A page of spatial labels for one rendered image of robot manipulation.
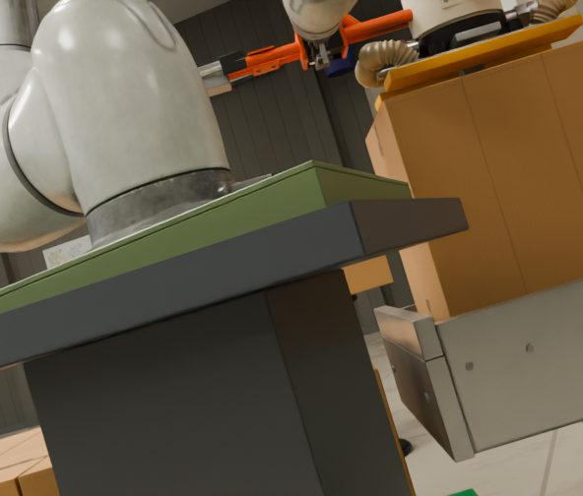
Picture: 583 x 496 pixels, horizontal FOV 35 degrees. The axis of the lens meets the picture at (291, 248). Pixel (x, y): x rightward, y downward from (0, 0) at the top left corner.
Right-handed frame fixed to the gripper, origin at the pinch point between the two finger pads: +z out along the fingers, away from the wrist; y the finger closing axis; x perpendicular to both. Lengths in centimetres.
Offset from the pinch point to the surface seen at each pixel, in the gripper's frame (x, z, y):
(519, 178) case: 22.9, -22.6, 35.1
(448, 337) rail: 3, -37, 54
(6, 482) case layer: -69, -21, 58
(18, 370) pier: -374, 971, 47
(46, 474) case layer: -62, -21, 58
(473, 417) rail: 3, -37, 66
